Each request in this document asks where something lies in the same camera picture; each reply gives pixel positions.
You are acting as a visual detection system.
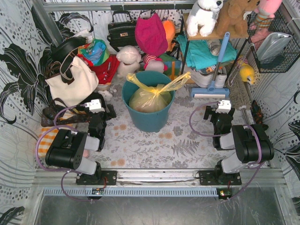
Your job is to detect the yellow trash bag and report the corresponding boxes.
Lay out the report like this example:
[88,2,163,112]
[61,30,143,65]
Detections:
[127,72,191,113]

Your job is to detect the black orange cloth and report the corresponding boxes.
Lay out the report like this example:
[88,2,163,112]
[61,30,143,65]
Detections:
[250,100,269,131]

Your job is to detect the white plush dog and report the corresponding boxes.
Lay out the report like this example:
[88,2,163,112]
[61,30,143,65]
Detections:
[187,0,224,37]

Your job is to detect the pink head plush doll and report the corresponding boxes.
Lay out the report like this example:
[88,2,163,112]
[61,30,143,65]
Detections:
[143,54,168,73]

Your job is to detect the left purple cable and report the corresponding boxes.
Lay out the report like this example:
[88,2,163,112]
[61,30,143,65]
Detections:
[35,104,104,202]

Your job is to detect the black round hat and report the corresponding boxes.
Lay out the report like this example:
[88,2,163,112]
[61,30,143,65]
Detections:
[51,37,87,62]

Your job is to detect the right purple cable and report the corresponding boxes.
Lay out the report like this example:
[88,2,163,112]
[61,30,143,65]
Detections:
[188,101,268,200]

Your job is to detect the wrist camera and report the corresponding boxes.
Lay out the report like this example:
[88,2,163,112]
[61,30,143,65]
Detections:
[79,99,105,113]
[216,100,232,113]

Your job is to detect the teal folded cloth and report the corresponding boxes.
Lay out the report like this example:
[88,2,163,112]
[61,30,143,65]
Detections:
[186,40,237,70]

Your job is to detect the brown teddy bear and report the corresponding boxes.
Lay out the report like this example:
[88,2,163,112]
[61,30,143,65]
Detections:
[216,0,260,37]

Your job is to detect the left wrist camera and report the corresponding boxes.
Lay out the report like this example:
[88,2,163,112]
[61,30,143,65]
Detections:
[79,99,105,113]

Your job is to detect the orange plush toy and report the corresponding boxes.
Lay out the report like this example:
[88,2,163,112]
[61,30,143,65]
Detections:
[162,20,175,52]

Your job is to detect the rainbow folded cloth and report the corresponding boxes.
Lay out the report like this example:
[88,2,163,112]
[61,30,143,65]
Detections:
[160,53,182,80]

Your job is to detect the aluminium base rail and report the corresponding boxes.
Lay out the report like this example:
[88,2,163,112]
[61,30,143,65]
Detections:
[32,168,288,198]

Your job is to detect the silver foil pouch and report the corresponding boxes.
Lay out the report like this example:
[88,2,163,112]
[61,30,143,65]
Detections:
[256,32,293,61]

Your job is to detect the orange checkered towel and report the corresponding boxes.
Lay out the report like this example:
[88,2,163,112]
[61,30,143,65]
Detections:
[34,125,75,158]

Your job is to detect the purple cable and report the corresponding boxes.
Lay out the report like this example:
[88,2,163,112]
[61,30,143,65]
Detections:
[188,101,268,200]
[35,104,104,202]

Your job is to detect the colorful printed cloth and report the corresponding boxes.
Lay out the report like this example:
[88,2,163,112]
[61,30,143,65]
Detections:
[77,39,110,67]

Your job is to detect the yellow plush toy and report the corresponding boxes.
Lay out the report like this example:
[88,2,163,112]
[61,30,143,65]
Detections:
[237,56,255,85]

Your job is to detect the blue floor mop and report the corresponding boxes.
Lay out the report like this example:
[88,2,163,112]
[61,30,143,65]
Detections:
[190,32,230,99]

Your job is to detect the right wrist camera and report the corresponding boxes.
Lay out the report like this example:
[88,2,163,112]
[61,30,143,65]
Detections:
[216,100,232,113]

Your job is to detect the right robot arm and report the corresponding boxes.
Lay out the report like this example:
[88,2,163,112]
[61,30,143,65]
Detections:
[199,106,274,186]

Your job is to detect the teal trash bin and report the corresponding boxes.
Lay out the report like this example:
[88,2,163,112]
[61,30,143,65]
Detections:
[122,71,175,133]

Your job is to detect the cream plush lamb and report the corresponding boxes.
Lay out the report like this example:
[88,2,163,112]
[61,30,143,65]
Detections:
[116,45,142,78]

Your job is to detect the red clothing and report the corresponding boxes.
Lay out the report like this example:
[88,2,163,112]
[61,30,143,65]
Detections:
[83,55,120,85]

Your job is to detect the pink plush toy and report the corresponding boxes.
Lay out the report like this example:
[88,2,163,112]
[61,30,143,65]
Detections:
[250,0,282,30]

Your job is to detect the magenta cloth bag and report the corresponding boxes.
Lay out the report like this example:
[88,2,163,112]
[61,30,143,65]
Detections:
[135,13,168,56]

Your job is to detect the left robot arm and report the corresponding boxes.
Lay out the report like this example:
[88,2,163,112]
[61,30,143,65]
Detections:
[42,91,117,187]

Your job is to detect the small white plush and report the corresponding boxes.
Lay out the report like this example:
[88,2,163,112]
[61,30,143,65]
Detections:
[97,88,117,102]

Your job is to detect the cream canvas tote bag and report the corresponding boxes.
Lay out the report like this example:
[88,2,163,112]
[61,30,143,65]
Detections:
[45,56,99,107]

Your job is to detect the black leather handbag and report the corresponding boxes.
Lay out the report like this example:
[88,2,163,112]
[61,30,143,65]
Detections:
[107,10,138,52]

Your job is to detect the black wire basket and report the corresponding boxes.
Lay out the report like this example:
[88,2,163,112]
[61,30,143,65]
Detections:
[247,10,300,74]

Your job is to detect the brown patterned bag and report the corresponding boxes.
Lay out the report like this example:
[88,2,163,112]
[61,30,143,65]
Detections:
[41,98,93,127]

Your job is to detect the white storage box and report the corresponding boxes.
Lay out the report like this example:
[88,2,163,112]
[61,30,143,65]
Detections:
[184,67,227,88]

